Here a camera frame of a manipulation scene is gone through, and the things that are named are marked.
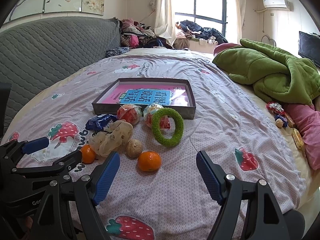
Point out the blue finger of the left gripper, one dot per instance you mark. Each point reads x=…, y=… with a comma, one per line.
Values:
x=67, y=163
x=35, y=145

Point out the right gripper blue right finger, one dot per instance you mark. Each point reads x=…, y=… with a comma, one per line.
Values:
x=263, y=220

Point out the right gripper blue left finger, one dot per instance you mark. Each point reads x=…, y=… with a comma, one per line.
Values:
x=92, y=189

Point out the small orange tangerine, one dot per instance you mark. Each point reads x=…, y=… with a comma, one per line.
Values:
x=88, y=155

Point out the blue snack packet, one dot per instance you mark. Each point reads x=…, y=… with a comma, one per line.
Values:
x=99, y=122

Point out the brown walnut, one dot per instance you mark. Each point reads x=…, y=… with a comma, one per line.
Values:
x=134, y=148

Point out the large orange tangerine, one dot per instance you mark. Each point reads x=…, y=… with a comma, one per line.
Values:
x=149, y=161

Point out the left hand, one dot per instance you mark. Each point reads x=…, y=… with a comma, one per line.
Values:
x=28, y=222

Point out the yellow snack packet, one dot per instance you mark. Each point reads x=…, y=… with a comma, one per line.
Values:
x=297, y=138

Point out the grey quilted headboard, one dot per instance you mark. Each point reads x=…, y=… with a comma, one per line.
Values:
x=37, y=54

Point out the blue wrapped candy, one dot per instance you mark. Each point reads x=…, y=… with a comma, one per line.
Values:
x=281, y=121

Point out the pink strawberry bed sheet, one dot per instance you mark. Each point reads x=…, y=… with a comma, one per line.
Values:
x=172, y=202

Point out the pink pillow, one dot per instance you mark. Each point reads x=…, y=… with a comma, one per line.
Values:
x=306, y=119

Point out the red wrapped candy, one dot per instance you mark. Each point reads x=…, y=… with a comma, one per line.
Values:
x=275, y=108

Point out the grey shallow box tray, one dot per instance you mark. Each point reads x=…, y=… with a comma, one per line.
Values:
x=187, y=112

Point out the dark patterned cloth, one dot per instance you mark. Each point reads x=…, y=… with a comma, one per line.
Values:
x=117, y=51

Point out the green quilted blanket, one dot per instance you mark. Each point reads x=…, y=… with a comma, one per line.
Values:
x=274, y=74

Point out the pile of clothes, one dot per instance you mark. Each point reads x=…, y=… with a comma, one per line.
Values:
x=137, y=35

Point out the clothes pile on windowsill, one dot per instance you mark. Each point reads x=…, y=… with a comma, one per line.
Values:
x=193, y=31

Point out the black television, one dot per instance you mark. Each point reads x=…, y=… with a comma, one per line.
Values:
x=309, y=47

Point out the beige left curtain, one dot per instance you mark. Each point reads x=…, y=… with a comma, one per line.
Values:
x=164, y=19

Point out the beige curtain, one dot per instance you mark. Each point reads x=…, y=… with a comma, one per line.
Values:
x=240, y=9
x=164, y=19

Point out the dark framed window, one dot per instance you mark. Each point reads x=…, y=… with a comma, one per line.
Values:
x=205, y=13

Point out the white air conditioner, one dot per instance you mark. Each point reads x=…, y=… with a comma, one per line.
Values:
x=277, y=5

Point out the beige right curtain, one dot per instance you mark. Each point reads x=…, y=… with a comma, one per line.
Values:
x=240, y=9

